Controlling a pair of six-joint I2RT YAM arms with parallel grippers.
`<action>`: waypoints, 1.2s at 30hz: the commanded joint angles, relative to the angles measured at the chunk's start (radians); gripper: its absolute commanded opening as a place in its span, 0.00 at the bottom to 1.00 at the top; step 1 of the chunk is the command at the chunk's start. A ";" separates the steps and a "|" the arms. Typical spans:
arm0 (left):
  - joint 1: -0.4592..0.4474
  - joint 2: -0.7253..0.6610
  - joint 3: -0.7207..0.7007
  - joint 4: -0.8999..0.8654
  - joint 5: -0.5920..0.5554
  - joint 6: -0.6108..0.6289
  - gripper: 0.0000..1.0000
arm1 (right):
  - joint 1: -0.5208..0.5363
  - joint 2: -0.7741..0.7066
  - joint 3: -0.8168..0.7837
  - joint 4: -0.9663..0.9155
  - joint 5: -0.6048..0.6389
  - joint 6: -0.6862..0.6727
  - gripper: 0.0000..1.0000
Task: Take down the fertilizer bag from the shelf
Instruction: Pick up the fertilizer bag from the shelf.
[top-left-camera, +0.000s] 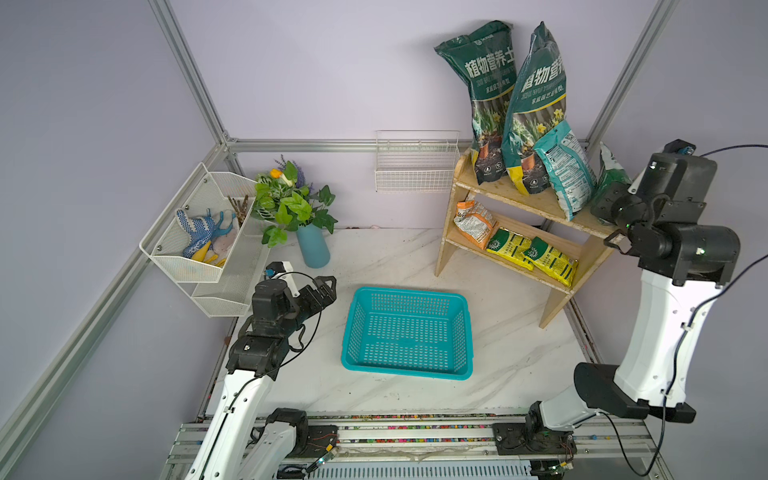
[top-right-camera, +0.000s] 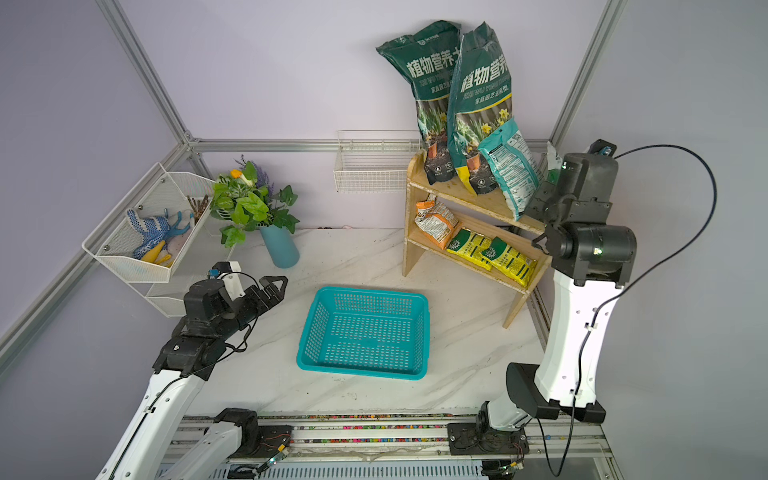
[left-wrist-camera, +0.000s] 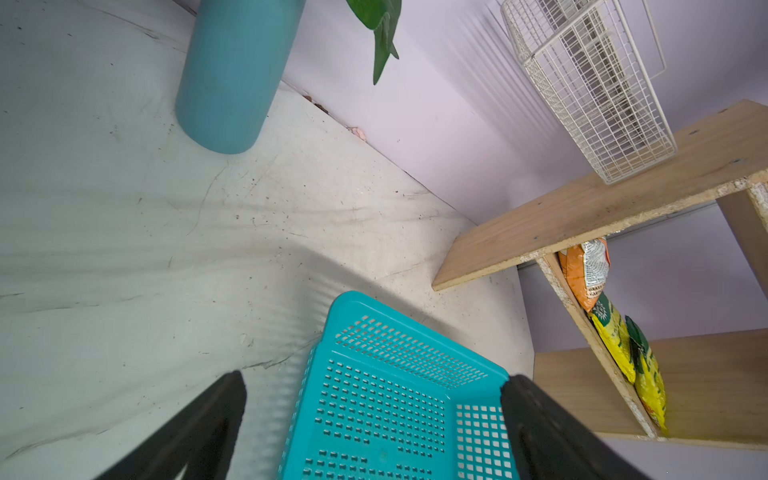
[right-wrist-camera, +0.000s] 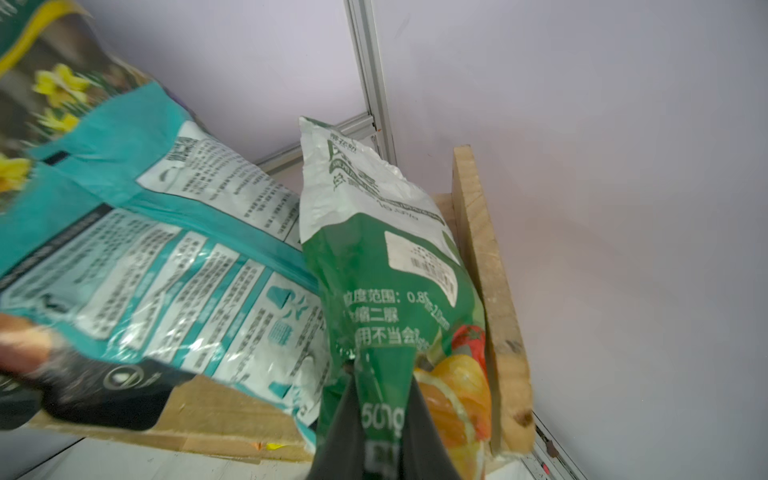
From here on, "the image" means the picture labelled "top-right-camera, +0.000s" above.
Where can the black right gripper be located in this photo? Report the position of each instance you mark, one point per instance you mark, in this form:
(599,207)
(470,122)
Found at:
(544,197)

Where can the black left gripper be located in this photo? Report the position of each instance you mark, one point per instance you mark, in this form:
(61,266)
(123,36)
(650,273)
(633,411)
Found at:
(257,294)

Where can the teal white fertilizer bag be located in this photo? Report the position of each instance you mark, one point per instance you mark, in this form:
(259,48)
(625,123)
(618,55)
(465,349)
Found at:
(515,168)

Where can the dark green soil bag front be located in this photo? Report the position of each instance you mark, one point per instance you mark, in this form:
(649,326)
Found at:
(480,102)

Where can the dark green soil bag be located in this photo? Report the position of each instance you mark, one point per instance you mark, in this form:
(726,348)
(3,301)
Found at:
(480,102)
(426,60)

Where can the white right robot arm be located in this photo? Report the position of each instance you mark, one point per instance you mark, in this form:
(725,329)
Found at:
(592,262)

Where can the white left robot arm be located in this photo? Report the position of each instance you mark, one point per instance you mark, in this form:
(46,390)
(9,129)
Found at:
(184,364)

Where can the yellow green fertilizer packet right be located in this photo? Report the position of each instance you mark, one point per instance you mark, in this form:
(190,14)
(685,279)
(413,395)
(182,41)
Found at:
(510,262)

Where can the yellow green fertilizer packet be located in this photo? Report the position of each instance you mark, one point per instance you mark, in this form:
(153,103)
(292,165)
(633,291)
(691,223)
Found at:
(510,262)
(470,245)

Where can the yellow green fertilizer packet left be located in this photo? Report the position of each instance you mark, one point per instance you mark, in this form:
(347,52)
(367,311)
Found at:
(470,245)

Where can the wooden two-tier shelf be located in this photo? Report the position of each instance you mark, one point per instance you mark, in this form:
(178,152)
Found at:
(484,214)

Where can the orange silver snack-like bag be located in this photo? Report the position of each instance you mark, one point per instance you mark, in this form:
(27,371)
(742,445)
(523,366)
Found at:
(436,221)

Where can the dark green soil bag rear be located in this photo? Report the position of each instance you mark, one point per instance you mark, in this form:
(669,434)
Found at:
(426,60)

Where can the teal vase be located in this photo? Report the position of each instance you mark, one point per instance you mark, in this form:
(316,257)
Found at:
(280,246)

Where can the artificial green plant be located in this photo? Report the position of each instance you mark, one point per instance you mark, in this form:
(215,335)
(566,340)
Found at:
(247,200)

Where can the teal plastic basket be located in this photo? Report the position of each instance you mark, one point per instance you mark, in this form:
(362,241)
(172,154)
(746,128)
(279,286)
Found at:
(375,333)

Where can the blue knitted glove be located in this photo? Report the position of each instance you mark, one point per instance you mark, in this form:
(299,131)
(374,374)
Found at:
(158,230)

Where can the white mesh corner rack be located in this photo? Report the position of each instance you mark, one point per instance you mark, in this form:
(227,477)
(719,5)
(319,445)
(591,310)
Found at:
(164,276)

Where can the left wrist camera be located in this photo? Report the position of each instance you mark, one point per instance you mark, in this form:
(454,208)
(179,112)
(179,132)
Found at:
(228,272)

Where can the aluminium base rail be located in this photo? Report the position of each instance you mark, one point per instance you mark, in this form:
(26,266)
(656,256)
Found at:
(237,433)

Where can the white wire wall basket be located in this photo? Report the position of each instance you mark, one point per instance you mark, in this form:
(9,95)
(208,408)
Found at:
(374,161)

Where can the aluminium frame post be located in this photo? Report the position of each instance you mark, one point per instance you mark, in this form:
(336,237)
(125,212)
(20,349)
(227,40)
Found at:
(599,42)

